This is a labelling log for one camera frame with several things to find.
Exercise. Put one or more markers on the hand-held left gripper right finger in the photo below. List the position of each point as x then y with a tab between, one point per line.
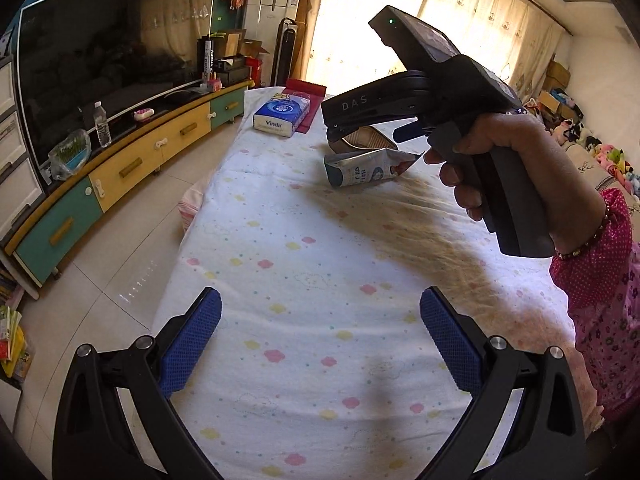
450	345

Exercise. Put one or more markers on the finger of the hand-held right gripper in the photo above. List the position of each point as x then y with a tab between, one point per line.
407	132

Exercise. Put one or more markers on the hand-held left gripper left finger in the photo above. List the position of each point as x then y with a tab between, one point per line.
192	345

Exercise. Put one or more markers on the brown tin box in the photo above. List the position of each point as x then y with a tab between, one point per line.
360	140

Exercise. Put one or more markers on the crushed white blue carton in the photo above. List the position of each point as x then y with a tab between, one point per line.
360	170

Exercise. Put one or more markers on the person's right forearm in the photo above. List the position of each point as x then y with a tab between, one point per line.
610	305

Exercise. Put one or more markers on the person's right hand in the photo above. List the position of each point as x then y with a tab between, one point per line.
540	160

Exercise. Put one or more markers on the cream curtains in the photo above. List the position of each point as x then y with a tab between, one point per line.
480	15

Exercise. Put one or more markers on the red packet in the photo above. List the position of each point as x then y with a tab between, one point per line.
312	97

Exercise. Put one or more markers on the stack of cardboard boxes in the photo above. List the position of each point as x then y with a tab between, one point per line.
557	90

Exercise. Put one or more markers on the blue tissue pack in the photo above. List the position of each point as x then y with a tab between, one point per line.
280	115

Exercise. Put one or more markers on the white dotted tablecloth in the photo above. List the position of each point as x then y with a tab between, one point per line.
310	280

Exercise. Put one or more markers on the pink cloth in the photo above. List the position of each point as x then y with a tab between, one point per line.
192	205

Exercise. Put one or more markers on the black tower fan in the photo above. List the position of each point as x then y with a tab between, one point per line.
284	52

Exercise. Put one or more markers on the red container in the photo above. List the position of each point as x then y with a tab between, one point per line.
254	71

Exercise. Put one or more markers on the beige sofa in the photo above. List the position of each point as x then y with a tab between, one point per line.
587	162

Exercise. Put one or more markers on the pile of books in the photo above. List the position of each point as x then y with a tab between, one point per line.
12	340

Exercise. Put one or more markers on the white standing air conditioner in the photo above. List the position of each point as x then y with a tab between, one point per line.
275	5

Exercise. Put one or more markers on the open cardboard box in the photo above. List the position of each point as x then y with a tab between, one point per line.
245	45

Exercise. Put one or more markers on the row of plush toys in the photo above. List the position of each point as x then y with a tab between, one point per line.
615	157

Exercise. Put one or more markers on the yellow green television cabinet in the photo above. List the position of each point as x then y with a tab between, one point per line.
125	165

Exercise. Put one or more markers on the tall black box white print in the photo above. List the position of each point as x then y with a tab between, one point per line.
208	60

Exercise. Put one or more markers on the clear plastic bag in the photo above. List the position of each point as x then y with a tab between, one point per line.
70	155

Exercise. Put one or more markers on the small pink item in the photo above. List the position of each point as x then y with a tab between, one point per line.
144	114

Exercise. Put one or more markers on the clear water bottle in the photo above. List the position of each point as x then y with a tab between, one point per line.
102	125

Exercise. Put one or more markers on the white drawer unit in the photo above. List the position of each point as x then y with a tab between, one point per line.
17	160

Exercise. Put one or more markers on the black television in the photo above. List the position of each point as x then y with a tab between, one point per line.
110	55

